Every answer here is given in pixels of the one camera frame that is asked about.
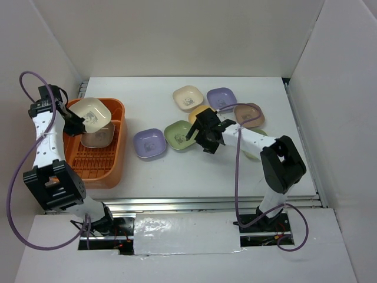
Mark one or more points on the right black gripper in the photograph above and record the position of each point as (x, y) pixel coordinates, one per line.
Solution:
(210, 147)

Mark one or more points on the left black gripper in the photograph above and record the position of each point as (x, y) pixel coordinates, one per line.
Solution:
(78, 127)

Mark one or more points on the yellow plate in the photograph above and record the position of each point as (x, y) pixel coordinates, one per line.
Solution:
(196, 111)

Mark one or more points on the cream plate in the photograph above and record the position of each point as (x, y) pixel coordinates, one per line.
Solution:
(188, 97)
(95, 114)

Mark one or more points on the cream plate back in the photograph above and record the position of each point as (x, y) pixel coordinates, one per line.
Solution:
(188, 97)

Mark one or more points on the pink-beige plate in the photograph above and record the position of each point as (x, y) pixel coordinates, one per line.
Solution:
(99, 139)

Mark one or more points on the purple plate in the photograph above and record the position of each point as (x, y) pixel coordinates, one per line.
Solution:
(149, 143)
(221, 97)

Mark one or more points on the orange plastic bin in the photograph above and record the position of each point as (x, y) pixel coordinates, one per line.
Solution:
(100, 168)

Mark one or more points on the light green plate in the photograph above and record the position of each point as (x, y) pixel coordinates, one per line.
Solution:
(252, 152)

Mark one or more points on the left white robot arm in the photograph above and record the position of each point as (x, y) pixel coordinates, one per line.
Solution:
(52, 181)

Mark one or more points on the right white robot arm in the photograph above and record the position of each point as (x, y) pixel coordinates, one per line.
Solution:
(283, 166)

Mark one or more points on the purple plate back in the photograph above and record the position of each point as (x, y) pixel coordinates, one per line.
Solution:
(221, 97)

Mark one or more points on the brown-pink plate right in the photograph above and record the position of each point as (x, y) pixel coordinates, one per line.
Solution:
(249, 116)

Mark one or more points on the white foil-taped cover panel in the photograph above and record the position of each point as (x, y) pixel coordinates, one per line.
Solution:
(186, 233)

